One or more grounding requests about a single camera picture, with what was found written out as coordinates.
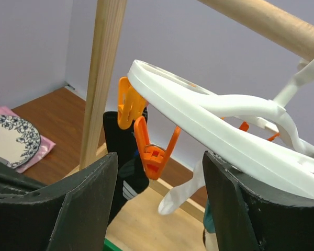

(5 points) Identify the green plastic bin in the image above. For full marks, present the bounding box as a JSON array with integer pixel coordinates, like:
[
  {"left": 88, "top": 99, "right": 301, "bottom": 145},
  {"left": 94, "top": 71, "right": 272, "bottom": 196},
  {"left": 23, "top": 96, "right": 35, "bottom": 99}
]
[{"left": 103, "top": 239, "right": 121, "bottom": 251}]

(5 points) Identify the blue patterned plate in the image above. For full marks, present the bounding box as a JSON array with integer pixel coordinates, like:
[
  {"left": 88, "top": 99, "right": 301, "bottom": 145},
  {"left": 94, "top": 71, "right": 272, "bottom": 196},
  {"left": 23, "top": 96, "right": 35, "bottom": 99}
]
[{"left": 0, "top": 115, "right": 41, "bottom": 169}]

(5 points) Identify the wooden hanger rack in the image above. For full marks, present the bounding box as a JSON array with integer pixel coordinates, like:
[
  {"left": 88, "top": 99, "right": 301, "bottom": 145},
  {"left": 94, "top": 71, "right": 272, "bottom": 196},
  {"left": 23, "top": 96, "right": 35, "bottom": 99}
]
[{"left": 65, "top": 0, "right": 314, "bottom": 251}]

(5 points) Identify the white black banded sock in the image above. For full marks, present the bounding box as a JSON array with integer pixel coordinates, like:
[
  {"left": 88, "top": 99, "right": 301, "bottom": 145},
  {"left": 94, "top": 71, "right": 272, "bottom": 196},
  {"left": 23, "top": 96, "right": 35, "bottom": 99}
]
[{"left": 158, "top": 161, "right": 205, "bottom": 215}]

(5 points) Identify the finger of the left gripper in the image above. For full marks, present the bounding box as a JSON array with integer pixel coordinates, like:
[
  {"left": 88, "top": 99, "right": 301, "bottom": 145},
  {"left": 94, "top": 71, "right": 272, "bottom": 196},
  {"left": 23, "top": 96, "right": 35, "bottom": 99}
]
[{"left": 0, "top": 162, "right": 46, "bottom": 195}]

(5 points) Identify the black blue sports sock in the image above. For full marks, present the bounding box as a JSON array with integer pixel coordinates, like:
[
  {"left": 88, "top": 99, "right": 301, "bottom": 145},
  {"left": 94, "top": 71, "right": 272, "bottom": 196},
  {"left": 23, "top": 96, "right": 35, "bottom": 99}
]
[{"left": 103, "top": 111, "right": 149, "bottom": 223}]

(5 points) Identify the pink cloth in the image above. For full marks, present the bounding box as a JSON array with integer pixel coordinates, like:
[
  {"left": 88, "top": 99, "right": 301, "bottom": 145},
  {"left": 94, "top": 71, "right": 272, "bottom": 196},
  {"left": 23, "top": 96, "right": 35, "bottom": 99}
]
[{"left": 0, "top": 106, "right": 56, "bottom": 173}]

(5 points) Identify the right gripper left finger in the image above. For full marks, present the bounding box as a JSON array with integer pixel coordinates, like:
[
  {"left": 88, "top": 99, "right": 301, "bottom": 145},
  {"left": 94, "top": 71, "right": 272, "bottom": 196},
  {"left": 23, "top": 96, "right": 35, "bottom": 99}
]
[{"left": 0, "top": 153, "right": 118, "bottom": 250}]

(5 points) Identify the white round clip hanger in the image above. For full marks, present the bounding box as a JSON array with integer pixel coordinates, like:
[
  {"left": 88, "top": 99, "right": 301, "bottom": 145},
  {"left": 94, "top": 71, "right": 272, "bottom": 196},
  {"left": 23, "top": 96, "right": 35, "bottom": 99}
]
[{"left": 118, "top": 59, "right": 314, "bottom": 199}]

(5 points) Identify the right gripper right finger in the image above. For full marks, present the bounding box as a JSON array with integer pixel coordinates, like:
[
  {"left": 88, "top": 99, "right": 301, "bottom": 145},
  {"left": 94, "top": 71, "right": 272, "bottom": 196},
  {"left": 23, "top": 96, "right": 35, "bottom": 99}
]
[{"left": 202, "top": 151, "right": 314, "bottom": 250}]

